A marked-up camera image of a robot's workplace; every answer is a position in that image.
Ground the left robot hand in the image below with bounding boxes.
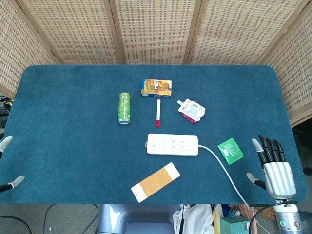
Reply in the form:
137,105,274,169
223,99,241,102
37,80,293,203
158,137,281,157
0,135,25,193

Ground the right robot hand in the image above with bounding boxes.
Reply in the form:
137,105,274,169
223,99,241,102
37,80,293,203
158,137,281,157
246,135,297,201

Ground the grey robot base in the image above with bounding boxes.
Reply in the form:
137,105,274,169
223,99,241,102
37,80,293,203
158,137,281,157
96,204,181,234

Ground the white power strip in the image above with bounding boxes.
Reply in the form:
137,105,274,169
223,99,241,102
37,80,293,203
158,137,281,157
145,133,200,156

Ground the green foil sachet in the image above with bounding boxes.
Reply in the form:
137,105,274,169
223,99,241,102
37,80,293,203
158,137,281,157
217,137,245,166

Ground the green box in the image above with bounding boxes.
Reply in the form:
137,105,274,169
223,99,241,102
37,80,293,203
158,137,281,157
220,216,252,234

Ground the blue table cloth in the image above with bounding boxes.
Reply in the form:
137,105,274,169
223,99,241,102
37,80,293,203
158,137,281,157
0,64,309,205

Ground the white cloth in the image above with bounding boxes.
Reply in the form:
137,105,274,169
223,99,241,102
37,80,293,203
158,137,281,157
173,204,215,234

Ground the white spouted drink pouch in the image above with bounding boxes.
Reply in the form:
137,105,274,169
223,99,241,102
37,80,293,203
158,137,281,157
177,98,206,124

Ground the green energy drink can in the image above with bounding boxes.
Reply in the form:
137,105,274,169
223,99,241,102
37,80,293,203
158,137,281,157
117,92,132,125

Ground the white orange flat box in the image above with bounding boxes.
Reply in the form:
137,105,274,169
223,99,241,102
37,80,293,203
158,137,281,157
130,162,181,203

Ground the white red marker pen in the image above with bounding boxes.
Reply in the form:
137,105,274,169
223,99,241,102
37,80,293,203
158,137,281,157
156,98,162,128

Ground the colourful printed card box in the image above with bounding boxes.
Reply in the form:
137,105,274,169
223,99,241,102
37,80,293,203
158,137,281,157
140,78,173,98

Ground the woven bamboo folding screen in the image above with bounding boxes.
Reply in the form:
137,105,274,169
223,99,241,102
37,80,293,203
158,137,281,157
0,0,312,127

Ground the white power strip cable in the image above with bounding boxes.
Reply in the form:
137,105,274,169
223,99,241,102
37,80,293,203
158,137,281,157
197,144,272,234

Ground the black floor cable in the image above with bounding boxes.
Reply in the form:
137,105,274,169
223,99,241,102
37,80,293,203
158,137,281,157
0,203,100,234

